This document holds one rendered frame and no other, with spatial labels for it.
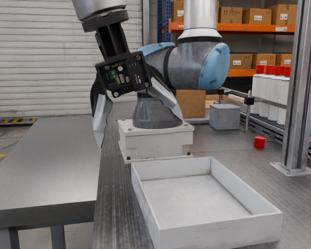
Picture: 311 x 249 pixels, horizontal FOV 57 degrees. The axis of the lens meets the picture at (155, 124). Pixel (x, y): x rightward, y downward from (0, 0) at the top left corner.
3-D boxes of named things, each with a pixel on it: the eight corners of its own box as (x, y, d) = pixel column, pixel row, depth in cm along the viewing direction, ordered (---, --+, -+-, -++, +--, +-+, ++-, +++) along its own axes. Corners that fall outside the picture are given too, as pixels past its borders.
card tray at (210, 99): (242, 107, 166) (243, 101, 165) (198, 109, 162) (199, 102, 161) (222, 100, 194) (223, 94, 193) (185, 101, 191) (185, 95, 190)
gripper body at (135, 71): (106, 105, 42) (76, 20, 38) (106, 97, 50) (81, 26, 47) (156, 89, 42) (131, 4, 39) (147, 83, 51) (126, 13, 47)
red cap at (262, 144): (258, 145, 97) (259, 135, 96) (266, 147, 94) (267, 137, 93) (251, 146, 95) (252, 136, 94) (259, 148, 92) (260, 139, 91)
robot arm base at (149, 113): (188, 127, 81) (187, 91, 79) (134, 130, 79) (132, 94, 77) (176, 118, 95) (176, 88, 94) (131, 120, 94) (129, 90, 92)
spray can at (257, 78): (265, 114, 121) (269, 64, 116) (253, 115, 120) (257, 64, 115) (258, 112, 126) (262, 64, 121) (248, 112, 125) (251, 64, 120)
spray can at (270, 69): (275, 118, 114) (280, 65, 110) (263, 118, 114) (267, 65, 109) (268, 115, 119) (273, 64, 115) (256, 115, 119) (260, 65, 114)
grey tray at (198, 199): (279, 240, 46) (282, 212, 45) (159, 260, 42) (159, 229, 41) (211, 175, 72) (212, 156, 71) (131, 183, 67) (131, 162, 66)
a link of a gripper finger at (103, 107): (81, 151, 44) (98, 95, 43) (84, 141, 50) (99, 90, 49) (100, 157, 45) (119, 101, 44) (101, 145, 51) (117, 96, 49)
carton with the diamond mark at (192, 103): (205, 117, 129) (207, 56, 123) (152, 119, 126) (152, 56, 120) (187, 106, 158) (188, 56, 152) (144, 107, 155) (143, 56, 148)
